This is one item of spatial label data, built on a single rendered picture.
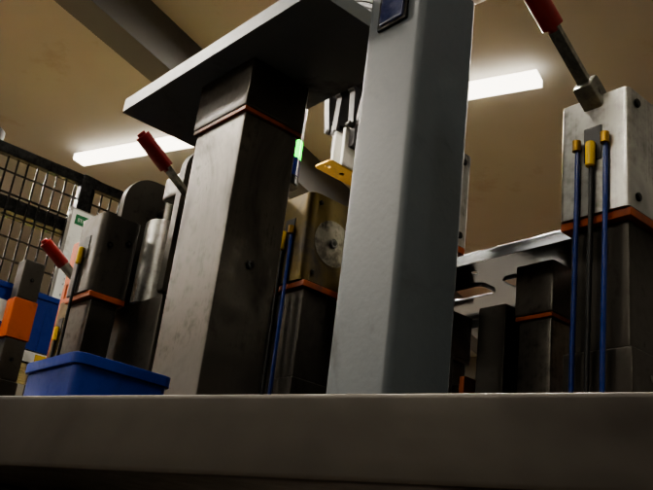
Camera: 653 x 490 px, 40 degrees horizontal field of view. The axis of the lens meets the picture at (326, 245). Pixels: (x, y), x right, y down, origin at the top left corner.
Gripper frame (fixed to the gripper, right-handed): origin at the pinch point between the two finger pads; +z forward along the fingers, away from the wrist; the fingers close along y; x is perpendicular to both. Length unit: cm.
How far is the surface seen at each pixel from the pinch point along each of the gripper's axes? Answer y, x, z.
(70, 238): -101, 1, -8
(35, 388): 19, -49, 53
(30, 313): -75, -14, 20
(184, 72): 18.5, -40.6, 14.0
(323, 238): 19.7, -18.3, 26.5
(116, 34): -309, 86, -211
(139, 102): 8.5, -40.3, 14.1
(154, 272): -10.6, -23.4, 26.7
